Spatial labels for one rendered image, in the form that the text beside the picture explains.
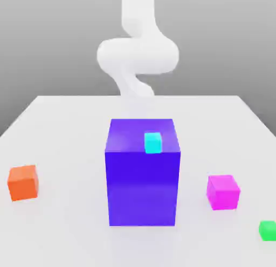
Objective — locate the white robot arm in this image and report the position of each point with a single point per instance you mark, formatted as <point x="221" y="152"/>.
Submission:
<point x="138" y="55"/>

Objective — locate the small cyan cube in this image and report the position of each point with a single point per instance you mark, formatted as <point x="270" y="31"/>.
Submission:
<point x="152" y="143"/>

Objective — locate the small magenta cube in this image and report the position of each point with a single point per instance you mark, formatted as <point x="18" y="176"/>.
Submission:
<point x="223" y="193"/>

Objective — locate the small orange cube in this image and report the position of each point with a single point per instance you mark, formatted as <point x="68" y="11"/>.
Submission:
<point x="22" y="184"/>

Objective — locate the small green cube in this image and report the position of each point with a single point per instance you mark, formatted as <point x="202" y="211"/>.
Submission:
<point x="268" y="230"/>

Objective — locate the large purple box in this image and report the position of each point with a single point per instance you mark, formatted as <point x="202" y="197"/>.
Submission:
<point x="142" y="185"/>

